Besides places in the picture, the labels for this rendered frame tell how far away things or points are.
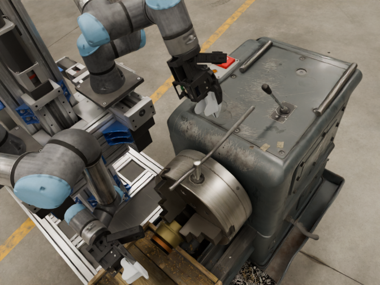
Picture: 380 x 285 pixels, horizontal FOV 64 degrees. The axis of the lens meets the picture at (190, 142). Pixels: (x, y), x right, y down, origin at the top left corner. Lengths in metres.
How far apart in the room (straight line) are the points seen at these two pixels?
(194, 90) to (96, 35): 0.25
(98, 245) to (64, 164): 0.33
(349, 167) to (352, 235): 0.53
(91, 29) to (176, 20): 0.19
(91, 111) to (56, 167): 0.67
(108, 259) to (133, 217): 1.09
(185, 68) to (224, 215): 0.42
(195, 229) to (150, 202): 1.15
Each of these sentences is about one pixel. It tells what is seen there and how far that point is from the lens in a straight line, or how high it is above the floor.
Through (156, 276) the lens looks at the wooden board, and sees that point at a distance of 1.15.
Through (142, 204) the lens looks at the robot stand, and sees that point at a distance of 2.08.
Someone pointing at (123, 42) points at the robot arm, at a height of 1.34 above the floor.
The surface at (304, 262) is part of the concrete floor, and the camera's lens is 2.11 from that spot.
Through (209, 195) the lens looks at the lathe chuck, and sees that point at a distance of 0.86.
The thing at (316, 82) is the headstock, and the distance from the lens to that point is 1.14.
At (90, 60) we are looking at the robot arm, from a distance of 1.27.
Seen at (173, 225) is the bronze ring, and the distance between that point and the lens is 0.96.
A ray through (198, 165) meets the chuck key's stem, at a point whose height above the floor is 1.32.
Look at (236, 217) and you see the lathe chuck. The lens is 0.92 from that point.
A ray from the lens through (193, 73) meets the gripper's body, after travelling 0.75.
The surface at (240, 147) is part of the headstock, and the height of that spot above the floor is 1.25.
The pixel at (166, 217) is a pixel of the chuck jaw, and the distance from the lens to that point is 0.95.
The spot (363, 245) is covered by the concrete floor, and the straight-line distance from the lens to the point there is 2.25.
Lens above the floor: 1.97
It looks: 50 degrees down
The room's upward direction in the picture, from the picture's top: 11 degrees counter-clockwise
